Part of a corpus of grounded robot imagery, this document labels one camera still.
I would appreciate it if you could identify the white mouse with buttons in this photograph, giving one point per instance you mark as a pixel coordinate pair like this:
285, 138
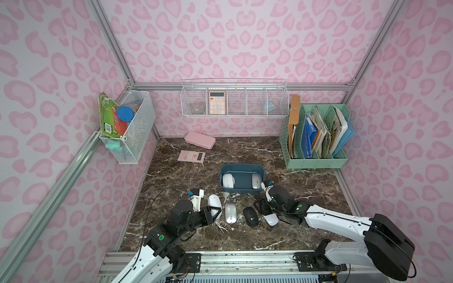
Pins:
214, 205

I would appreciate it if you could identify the silver computer mouse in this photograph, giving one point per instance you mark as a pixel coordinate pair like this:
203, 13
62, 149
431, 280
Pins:
230, 212

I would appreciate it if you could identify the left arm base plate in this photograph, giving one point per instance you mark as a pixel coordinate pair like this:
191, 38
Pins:
188, 261

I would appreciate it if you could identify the pink pencil case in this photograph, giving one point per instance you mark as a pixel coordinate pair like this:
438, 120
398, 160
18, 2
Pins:
200, 140

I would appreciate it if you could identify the brown folder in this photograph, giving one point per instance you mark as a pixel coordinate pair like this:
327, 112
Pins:
294, 114

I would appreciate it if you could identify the white papers stack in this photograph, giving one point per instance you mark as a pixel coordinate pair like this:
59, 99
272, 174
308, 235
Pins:
338, 129

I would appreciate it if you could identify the green packaged item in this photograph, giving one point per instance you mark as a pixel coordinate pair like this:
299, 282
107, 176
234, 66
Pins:
110, 125

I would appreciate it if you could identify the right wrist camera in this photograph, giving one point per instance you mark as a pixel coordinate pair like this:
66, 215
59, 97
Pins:
266, 186

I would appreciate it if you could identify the black computer mouse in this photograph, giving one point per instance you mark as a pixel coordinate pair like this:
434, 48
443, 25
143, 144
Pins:
251, 216

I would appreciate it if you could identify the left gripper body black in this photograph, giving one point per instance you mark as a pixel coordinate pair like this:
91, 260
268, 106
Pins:
206, 216

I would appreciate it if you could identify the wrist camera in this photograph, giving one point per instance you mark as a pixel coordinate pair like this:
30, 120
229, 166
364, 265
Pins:
266, 186
195, 196

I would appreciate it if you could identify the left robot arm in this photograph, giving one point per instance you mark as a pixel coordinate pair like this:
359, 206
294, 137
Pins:
160, 254

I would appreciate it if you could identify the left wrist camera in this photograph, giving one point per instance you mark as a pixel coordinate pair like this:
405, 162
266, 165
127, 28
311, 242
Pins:
195, 196

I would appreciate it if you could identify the white wire wall shelf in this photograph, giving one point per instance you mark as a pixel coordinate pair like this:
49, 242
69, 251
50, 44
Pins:
244, 97

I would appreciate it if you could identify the light blue folder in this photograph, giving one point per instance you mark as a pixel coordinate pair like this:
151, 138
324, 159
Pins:
346, 136

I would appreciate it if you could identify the pink calculator in shelf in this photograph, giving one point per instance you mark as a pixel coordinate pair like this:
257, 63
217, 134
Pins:
217, 103

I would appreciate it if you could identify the silver mouse in box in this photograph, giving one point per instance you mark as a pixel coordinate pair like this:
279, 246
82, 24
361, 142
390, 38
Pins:
256, 180

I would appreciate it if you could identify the white mouse in box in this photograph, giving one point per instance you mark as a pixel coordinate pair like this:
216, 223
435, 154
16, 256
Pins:
228, 181

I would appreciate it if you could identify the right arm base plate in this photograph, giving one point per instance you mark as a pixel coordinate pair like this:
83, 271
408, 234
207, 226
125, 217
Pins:
316, 262

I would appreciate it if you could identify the white mesh side basket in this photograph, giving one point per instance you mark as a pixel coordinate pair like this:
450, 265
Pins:
138, 130

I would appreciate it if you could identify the pink calculator on table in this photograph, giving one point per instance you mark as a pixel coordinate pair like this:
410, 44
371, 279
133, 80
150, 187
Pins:
191, 156

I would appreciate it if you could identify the green file organizer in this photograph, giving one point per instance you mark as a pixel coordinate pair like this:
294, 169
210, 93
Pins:
299, 162

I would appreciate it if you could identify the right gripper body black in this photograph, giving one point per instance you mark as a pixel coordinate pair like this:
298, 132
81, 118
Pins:
263, 206

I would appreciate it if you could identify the blue round lid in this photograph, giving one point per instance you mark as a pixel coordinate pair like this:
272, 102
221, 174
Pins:
125, 114

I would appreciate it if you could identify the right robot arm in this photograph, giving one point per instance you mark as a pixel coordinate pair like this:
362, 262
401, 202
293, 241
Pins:
374, 242

